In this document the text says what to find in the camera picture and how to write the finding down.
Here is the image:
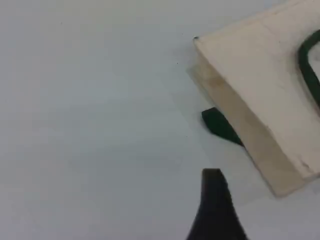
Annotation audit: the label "white canvas handbag green handles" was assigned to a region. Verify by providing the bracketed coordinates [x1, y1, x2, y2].
[186, 0, 320, 199]

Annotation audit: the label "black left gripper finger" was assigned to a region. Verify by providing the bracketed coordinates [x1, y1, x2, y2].
[184, 168, 248, 240]

